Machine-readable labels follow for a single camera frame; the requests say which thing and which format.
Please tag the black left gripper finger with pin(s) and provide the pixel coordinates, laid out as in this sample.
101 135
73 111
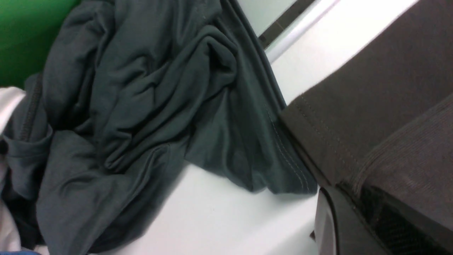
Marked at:
374 224

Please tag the dark gray long-sleeved shirt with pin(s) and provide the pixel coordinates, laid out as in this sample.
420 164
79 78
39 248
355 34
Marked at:
384 119

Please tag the dark teal crumpled shirt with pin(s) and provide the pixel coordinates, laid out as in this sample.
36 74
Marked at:
131 90

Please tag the blue crumpled shirt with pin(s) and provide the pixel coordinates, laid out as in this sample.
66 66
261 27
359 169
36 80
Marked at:
22 252

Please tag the white crumpled shirt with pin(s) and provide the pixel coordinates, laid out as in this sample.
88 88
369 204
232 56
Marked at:
23 152

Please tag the green backdrop cloth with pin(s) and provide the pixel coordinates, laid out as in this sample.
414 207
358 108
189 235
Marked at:
27 30

